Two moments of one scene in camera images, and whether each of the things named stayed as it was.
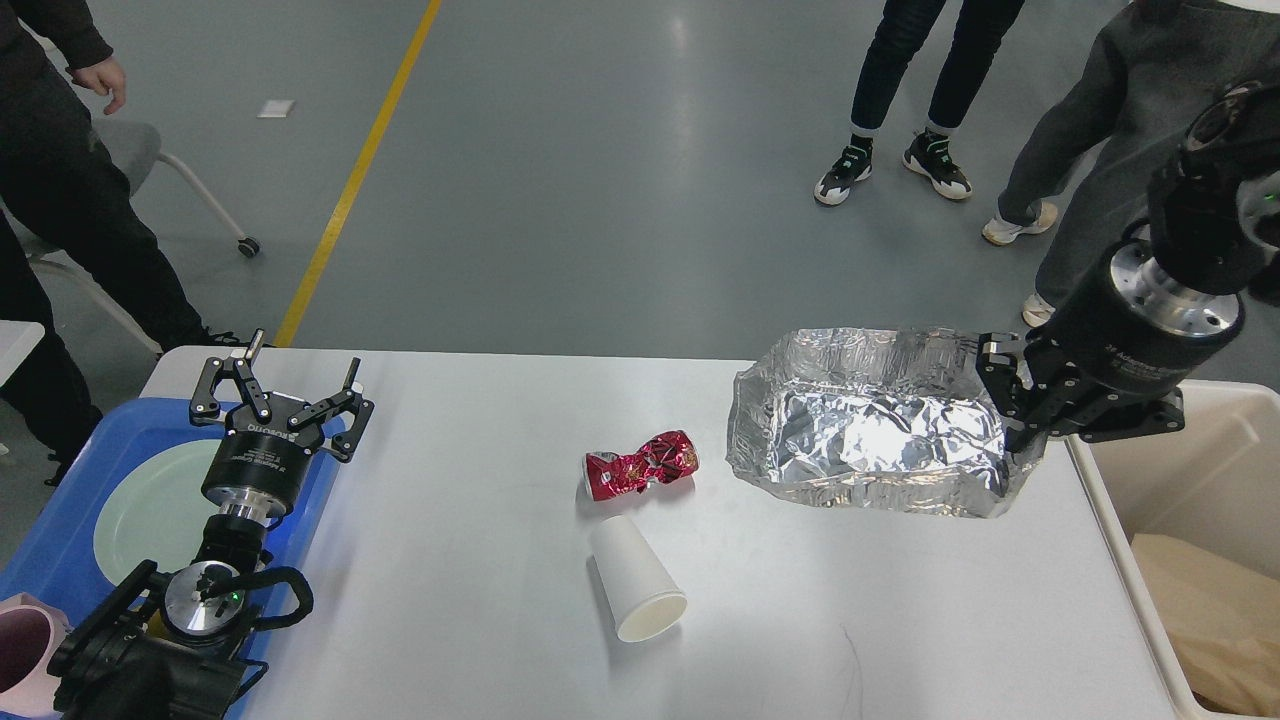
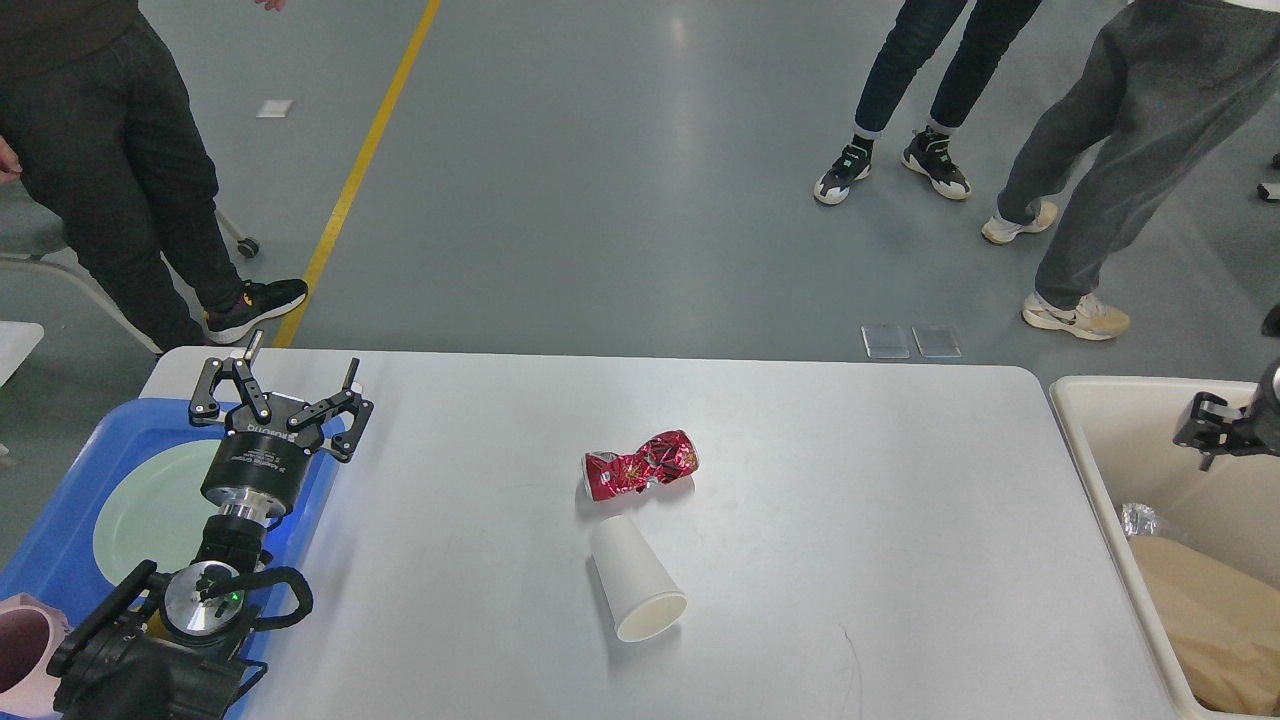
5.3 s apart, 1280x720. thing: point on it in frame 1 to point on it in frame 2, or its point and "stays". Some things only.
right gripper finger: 1007,377 to 1207,423
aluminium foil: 876,418 to 1139,519
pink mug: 30,631 stays
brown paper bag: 1224,624 stays
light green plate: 155,509 stays
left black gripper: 262,458 stays
